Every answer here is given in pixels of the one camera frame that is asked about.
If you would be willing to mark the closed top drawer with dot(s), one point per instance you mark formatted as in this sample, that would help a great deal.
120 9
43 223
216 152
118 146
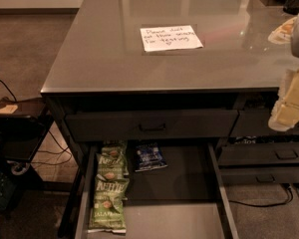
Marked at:
150 124

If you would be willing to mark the right middle drawer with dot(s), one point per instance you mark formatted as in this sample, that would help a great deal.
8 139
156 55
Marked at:
260 154

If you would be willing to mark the blue chip bag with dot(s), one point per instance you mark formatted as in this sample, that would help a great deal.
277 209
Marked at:
149 157

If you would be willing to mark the dark cabinet with glass top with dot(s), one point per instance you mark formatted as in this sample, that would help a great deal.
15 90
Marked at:
102 67

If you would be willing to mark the rear green chip bag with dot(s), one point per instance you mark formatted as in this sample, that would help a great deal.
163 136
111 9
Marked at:
114 156

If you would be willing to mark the right bottom drawer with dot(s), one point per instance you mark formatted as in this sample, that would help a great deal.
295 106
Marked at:
259 175

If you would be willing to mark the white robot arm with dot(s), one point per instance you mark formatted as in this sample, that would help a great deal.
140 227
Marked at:
294 42

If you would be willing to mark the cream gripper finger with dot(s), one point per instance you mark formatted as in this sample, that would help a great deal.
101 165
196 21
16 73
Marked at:
285 113
282 34

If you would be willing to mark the front green jalapeno chip bag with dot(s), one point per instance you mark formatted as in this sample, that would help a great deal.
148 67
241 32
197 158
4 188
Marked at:
108 209

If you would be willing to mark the tan sticky note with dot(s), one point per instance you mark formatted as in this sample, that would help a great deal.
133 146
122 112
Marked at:
8 109

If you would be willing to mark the dark side table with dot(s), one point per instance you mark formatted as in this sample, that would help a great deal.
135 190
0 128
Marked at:
22 133

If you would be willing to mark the right top drawer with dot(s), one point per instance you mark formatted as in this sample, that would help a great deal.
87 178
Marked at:
255 123

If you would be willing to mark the open middle drawer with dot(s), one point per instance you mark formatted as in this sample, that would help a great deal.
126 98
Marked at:
185 200

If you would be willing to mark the white handwritten paper note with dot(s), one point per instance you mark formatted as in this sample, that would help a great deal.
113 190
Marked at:
169 38

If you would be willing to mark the middle green chip bag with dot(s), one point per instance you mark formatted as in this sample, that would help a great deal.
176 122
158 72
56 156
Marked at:
111 168

